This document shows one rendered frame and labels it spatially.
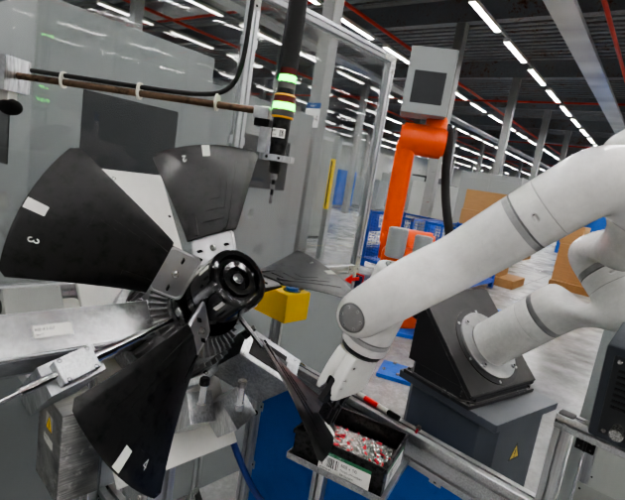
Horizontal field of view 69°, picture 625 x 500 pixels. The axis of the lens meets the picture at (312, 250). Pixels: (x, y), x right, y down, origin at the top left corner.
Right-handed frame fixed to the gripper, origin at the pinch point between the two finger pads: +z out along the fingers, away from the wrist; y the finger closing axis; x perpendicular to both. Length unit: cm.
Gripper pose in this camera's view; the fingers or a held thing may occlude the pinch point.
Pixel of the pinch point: (329, 410)
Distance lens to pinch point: 92.2
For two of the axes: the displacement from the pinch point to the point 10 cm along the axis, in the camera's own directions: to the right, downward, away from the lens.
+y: -6.7, 0.0, -7.4
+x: 6.4, 5.0, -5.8
